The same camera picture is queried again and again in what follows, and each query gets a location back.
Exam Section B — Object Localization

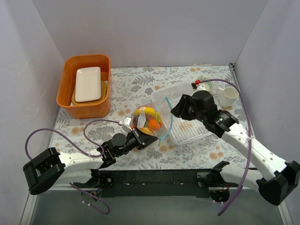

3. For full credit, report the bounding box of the floral table mat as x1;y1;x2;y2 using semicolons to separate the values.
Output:
49;65;247;170

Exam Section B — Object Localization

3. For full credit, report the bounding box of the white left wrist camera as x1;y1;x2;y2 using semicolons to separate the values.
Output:
118;117;132;133

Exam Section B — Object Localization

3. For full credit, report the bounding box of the dark brown avocado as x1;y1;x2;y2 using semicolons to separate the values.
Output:
131;116;138;128

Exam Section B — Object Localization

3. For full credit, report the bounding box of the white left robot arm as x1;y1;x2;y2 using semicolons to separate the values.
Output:
23;129;158;195

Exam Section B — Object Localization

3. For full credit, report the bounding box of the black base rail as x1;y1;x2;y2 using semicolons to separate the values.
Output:
72;167;242;199

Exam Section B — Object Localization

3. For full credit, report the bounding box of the orange plastic tub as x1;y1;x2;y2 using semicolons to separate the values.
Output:
56;54;112;119

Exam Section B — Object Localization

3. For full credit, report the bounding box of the yellow banana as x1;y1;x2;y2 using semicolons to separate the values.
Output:
133;106;161;124

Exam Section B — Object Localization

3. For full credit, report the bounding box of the white plastic basket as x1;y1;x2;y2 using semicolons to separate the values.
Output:
151;82;209;145

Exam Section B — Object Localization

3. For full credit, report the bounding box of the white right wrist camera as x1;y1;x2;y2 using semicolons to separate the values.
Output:
191;80;210;92

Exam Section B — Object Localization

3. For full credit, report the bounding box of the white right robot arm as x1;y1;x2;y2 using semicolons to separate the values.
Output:
171;90;300;206

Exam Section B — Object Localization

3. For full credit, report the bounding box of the white mug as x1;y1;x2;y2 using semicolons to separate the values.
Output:
217;87;239;108

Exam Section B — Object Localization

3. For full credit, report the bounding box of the small patterned bowl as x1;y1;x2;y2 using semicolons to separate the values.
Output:
196;76;213;92

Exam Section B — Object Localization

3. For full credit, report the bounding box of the white rectangular plate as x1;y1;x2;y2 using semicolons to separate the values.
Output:
75;67;101;102

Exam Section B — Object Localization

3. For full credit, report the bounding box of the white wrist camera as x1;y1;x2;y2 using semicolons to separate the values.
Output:
118;117;132;133
191;80;210;92

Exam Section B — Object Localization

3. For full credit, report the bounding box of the orange tangerine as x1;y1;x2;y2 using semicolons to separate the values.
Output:
148;118;161;131
139;127;155;136

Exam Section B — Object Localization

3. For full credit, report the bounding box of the yellow tray in tub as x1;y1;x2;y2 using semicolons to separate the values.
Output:
70;81;107;106

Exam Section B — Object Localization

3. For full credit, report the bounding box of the clear zip top bag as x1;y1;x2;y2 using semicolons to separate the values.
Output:
130;97;173;145

